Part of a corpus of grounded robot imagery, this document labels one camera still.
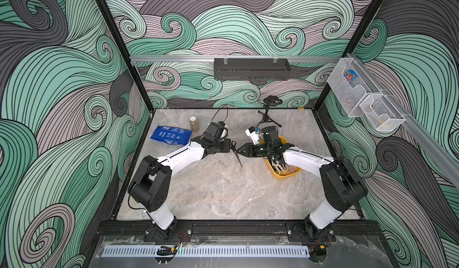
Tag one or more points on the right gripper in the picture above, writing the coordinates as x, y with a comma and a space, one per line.
255, 150

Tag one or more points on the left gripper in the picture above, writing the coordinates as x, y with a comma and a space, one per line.
226, 142

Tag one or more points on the cream kitchen scissors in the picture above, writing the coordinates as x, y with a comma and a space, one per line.
279, 168

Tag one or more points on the small black scissors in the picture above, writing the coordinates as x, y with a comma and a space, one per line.
234, 149

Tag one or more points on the yellow storage box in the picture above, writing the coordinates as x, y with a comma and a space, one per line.
293, 170

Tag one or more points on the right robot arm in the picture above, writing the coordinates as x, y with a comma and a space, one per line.
342, 185

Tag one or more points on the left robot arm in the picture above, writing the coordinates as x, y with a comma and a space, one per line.
150, 184

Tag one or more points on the small spice bottle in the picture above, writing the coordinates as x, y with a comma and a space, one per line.
194, 124

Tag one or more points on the blue snack bag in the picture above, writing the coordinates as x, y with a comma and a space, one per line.
171, 135

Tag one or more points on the black mini tripod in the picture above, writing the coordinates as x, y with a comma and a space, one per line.
269, 102

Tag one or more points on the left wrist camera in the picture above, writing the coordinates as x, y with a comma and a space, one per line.
216, 131

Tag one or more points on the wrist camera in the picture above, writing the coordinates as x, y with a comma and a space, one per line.
216, 131
257, 134

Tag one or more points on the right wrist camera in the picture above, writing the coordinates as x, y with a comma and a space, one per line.
257, 134

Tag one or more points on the black wall shelf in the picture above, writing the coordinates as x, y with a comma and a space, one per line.
257, 70

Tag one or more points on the aluminium wall rail back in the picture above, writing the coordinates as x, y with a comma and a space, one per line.
211, 58

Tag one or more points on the aluminium wall rail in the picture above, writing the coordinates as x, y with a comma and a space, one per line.
211, 58
435, 151

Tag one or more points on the large clear wall bin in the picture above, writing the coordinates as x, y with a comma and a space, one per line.
348, 83

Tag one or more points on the white slotted cable duct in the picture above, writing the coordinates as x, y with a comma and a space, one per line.
257, 251

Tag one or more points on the small clear wall bin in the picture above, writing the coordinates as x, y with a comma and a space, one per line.
381, 113

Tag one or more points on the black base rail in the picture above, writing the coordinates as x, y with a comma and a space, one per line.
294, 230

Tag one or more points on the aluminium wall rail right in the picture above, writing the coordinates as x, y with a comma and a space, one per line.
435, 151

